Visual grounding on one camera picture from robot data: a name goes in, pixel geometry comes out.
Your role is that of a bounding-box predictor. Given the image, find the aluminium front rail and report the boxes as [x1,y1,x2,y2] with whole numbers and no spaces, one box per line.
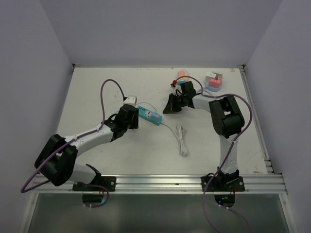
[31,173,289,194]

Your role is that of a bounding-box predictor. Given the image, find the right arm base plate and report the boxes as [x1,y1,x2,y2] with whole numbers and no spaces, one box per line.
[206,176,245,192]

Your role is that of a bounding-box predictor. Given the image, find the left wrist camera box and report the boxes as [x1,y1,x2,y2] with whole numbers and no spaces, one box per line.
[123,95,138,107]

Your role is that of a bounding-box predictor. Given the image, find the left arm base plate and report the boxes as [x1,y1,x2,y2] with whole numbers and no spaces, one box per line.
[72,176,117,192]

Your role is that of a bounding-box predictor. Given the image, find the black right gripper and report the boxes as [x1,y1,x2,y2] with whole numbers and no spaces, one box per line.
[163,93,187,114]

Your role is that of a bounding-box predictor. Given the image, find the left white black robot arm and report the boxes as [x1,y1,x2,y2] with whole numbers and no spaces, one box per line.
[35,104,138,191]

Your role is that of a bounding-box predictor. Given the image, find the light blue charger plug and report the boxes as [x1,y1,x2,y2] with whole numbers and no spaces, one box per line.
[151,112,161,122]

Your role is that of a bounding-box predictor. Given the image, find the pink charger plug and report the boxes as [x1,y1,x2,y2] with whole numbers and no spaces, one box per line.
[177,71,186,78]

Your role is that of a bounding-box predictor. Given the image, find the white power cord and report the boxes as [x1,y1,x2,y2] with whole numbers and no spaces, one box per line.
[160,122,188,156]

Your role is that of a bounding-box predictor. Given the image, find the blue cube socket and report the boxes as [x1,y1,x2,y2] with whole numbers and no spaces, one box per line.
[177,80,186,85]

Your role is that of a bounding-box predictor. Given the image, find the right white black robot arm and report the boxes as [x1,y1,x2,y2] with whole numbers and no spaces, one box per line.
[163,81,245,191]

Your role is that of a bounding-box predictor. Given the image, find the teal power strip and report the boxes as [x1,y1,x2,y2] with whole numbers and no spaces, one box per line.
[137,105,162,126]

